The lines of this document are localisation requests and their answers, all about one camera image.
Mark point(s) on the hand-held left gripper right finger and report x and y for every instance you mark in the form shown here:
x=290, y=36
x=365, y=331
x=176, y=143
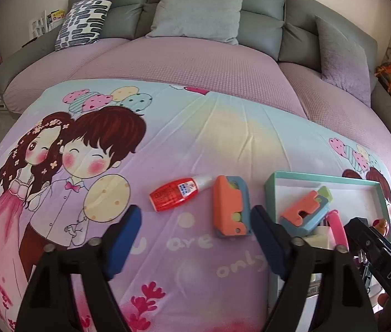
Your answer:
x=268, y=242

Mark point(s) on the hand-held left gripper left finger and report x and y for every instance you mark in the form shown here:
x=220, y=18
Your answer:
x=126, y=238

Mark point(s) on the orange and blue toy block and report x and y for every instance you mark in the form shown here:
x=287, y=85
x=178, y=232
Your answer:
x=302, y=211
x=230, y=207

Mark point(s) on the cream toy cart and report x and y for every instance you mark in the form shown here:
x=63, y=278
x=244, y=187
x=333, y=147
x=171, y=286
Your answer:
x=320, y=240

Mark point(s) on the teal rimmed white tray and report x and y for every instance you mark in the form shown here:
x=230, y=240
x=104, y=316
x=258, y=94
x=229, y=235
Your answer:
x=285, y=186

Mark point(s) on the red glue bottle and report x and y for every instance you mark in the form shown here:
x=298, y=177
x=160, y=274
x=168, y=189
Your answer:
x=171, y=197

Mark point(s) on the pink swim goggles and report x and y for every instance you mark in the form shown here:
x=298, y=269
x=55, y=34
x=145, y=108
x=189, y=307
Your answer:
x=336, y=226

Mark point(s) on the printed cartoon blanket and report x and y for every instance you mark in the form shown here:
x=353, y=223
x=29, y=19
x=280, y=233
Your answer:
x=216, y=128

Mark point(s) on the pink sofa cover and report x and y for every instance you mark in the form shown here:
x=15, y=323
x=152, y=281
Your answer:
x=199, y=62

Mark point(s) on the purple grey pillow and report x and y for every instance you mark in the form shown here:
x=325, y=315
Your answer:
x=344, y=55

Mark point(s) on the black white patterned pillow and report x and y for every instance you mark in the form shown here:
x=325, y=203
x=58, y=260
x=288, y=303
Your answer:
x=84, y=19

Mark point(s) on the books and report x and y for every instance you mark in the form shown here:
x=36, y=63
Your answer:
x=48, y=20

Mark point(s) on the grey sofa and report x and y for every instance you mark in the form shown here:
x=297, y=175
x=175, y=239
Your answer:
x=261, y=3

